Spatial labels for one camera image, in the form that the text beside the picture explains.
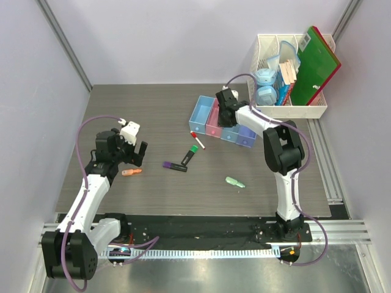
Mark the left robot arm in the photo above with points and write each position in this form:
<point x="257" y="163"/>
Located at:
<point x="72" y="249"/>

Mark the clear blue zip bag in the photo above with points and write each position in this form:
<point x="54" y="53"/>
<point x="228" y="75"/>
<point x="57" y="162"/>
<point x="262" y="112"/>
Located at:
<point x="286" y="52"/>

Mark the left corner aluminium post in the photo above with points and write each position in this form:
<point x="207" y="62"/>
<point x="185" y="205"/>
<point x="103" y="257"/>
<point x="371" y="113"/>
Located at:
<point x="64" y="43"/>

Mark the green cap black highlighter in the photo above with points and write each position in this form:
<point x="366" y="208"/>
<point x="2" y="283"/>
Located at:
<point x="189" y="155"/>

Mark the purple cap black highlighter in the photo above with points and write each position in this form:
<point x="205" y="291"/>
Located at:
<point x="173" y="166"/>

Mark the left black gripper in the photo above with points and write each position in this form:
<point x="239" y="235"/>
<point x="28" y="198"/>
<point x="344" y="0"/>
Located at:
<point x="133" y="158"/>

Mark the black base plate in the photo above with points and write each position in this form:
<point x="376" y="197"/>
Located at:
<point x="178" y="232"/>

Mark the orange mini highlighter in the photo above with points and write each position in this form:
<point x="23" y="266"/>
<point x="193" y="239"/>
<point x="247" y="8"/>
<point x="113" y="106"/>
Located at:
<point x="131" y="172"/>

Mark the white plastic organizer basket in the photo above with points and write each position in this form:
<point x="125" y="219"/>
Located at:
<point x="266" y="45"/>

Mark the wooden sticks bundle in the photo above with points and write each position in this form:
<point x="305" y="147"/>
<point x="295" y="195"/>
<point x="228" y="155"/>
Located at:
<point x="287" y="73"/>

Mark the light blue drawer box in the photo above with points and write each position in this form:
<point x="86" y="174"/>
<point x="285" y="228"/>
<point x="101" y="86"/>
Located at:
<point x="200" y="114"/>

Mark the light green mini highlighter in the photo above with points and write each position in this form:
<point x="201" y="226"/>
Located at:
<point x="234" y="182"/>

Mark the pink drawer box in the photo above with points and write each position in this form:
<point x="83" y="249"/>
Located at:
<point x="211" y="127"/>

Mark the green plastic folder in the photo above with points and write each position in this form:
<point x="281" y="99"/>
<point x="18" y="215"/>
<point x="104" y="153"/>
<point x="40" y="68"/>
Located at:
<point x="303" y="90"/>

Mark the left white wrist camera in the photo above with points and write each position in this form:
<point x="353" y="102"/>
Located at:
<point x="129" y="131"/>

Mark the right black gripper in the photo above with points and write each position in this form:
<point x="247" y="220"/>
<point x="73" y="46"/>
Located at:
<point x="221" y="123"/>

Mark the red cap whiteboard marker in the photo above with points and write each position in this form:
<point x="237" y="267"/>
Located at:
<point x="194" y="135"/>

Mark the slotted cable duct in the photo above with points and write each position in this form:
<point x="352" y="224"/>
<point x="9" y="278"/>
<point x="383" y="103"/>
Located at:
<point x="273" y="252"/>

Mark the corner aluminium post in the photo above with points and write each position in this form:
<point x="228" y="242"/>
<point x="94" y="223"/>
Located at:
<point x="346" y="17"/>
<point x="64" y="43"/>

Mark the blue red card box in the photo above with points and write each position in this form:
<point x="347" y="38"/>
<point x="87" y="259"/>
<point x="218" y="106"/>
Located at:
<point x="282" y="92"/>

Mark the purple drawer box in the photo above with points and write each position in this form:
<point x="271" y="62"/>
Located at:
<point x="246" y="137"/>

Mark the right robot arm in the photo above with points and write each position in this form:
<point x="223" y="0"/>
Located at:
<point x="283" y="152"/>

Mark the right corner aluminium post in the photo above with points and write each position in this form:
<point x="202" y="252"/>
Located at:
<point x="346" y="17"/>

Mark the lower blue tape dispenser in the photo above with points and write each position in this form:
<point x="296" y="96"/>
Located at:
<point x="266" y="96"/>

